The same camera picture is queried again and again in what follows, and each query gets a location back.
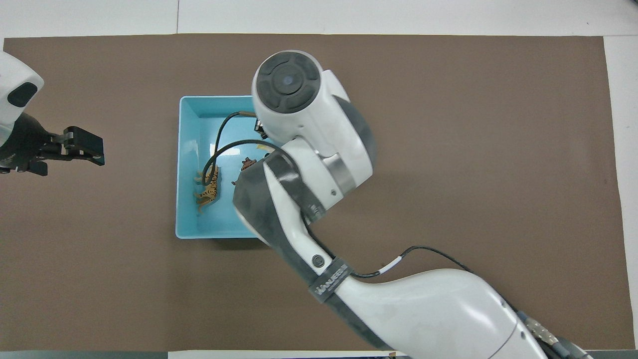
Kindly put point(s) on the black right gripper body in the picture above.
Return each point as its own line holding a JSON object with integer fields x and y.
{"x": 260, "y": 128}

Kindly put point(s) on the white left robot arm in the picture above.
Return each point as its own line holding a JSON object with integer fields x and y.
{"x": 15, "y": 85}

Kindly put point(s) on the brown table mat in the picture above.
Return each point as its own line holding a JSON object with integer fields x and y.
{"x": 473, "y": 174}

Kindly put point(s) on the orange striped tiger toy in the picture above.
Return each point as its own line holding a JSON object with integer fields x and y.
{"x": 212, "y": 192}

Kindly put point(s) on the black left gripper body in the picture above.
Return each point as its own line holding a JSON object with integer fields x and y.
{"x": 27, "y": 147}

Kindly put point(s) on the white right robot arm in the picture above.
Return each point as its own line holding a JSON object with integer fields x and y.
{"x": 309, "y": 114}

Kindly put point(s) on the light blue storage box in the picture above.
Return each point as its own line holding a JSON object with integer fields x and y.
{"x": 192, "y": 129}

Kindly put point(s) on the brown lion toy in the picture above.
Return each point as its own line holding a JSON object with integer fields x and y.
{"x": 247, "y": 162}

